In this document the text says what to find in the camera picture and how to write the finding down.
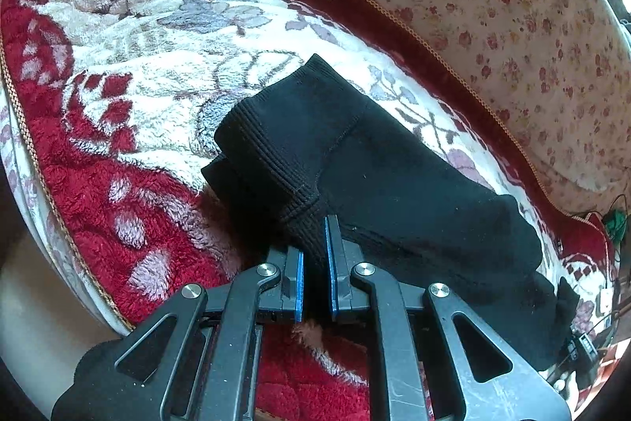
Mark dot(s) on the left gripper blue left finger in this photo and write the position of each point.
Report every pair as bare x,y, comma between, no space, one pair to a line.
284,302

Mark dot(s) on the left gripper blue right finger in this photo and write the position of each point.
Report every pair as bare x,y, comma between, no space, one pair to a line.
346,300

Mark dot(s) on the green yarn ball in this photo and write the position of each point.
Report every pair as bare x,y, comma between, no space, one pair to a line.
615,224

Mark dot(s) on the red white floral fleece blanket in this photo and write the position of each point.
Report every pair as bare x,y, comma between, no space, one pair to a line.
109,110

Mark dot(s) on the cream floral quilt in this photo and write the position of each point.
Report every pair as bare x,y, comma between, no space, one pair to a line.
556,72

